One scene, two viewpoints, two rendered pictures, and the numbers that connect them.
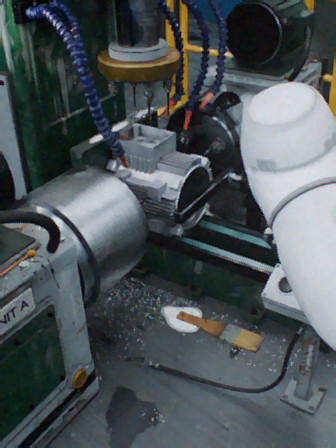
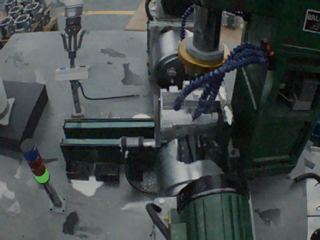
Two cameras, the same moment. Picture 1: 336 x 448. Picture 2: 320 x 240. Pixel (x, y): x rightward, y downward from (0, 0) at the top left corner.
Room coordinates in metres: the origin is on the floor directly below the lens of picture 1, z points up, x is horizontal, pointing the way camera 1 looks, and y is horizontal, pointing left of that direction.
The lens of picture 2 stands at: (1.83, -0.61, 1.99)
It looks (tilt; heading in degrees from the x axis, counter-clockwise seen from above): 48 degrees down; 143
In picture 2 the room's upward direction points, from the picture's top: 1 degrees clockwise
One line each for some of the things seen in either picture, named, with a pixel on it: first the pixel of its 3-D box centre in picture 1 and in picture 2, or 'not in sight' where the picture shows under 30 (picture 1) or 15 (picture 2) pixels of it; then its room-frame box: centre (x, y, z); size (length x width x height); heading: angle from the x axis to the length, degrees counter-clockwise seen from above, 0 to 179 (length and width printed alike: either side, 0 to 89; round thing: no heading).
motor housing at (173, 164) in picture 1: (159, 187); (187, 115); (1.18, 0.02, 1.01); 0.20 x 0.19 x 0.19; 56
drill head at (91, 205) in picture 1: (58, 250); (180, 53); (0.89, 0.22, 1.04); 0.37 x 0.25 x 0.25; 146
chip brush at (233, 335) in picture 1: (218, 329); not in sight; (0.90, -0.10, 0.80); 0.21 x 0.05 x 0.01; 59
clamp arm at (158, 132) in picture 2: (206, 194); (156, 121); (1.14, -0.09, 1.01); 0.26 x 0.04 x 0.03; 146
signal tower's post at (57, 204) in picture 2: not in sight; (43, 179); (1.12, -0.60, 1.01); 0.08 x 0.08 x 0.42; 56
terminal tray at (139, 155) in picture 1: (144, 148); (200, 97); (1.20, 0.05, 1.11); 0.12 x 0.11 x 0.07; 56
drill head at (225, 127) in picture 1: (224, 131); (196, 186); (1.45, -0.17, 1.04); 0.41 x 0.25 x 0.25; 146
